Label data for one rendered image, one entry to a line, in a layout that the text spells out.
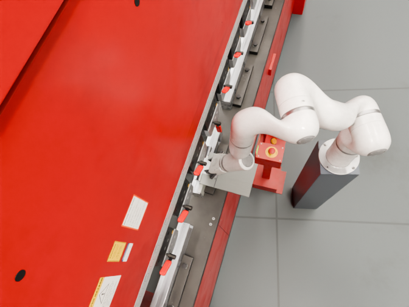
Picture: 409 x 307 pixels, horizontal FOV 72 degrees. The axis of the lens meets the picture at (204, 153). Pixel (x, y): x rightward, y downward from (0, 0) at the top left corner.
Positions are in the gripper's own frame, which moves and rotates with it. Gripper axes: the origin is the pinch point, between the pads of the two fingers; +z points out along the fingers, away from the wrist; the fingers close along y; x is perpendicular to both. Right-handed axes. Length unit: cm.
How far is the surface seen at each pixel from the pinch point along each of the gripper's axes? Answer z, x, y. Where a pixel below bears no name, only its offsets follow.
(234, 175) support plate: -6.8, 11.6, 1.1
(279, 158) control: -3.0, 41.0, -21.8
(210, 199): 9.4, 12.0, 14.3
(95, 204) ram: -63, -55, 37
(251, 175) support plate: -12.2, 17.9, -1.5
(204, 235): 7.7, 14.0, 33.5
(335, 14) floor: 43, 106, -219
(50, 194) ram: -74, -64, 38
